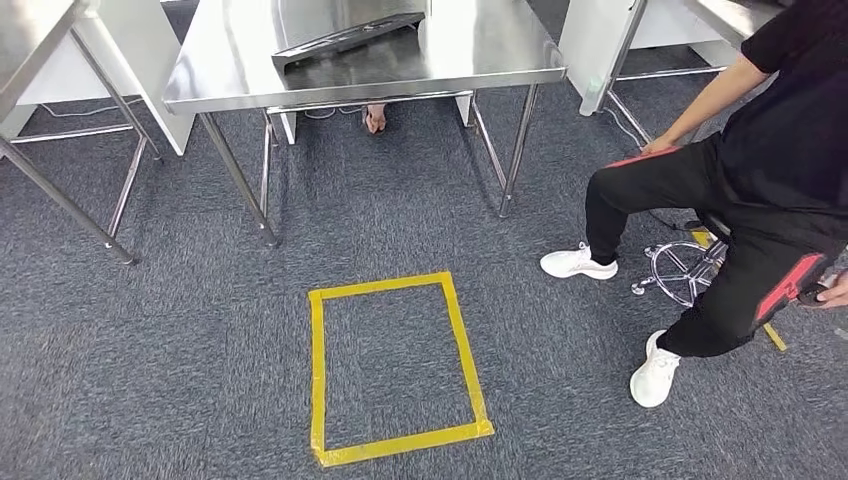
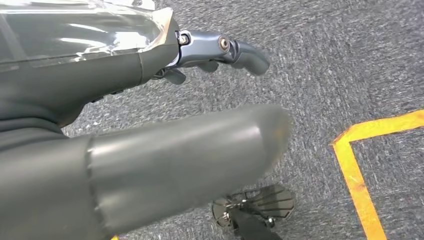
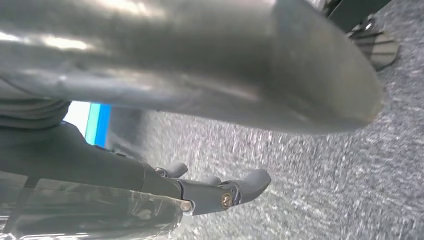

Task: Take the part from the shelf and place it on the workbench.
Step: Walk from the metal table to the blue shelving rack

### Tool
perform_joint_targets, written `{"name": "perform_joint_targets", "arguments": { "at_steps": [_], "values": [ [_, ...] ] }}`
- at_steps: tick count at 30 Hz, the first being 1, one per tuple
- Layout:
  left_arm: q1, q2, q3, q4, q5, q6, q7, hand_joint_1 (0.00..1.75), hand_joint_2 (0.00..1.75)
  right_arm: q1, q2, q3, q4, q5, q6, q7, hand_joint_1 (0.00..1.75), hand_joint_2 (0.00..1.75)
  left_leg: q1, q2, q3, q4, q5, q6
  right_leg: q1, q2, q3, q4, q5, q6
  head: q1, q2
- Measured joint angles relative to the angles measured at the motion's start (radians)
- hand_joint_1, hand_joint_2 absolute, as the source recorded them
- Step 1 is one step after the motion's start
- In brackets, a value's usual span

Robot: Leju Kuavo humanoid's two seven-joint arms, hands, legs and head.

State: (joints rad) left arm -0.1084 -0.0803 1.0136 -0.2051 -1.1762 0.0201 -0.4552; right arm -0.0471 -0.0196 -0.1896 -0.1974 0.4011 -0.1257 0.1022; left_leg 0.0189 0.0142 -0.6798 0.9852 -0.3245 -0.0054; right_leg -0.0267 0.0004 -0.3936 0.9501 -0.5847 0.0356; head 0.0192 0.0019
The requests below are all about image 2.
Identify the black left robot foot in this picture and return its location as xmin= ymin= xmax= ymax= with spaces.
xmin=211 ymin=183 xmax=296 ymax=240

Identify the yellow floor tape square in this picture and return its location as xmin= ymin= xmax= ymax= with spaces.
xmin=331 ymin=109 xmax=424 ymax=240

